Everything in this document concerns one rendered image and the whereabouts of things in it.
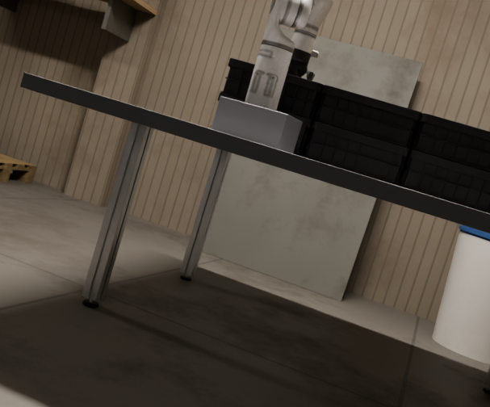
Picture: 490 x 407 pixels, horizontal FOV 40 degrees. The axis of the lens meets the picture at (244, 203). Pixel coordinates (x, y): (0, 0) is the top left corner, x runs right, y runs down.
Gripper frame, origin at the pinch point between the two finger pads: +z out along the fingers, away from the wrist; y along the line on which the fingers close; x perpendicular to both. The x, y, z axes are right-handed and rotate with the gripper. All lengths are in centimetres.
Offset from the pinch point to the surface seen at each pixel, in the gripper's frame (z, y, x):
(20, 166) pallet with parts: 90, -216, 186
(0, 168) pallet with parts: 91, -214, 164
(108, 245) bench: 67, -42, -2
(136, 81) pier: 11, -165, 214
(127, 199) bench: 49, -42, -1
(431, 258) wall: 58, 58, 227
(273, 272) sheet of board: 93, -24, 181
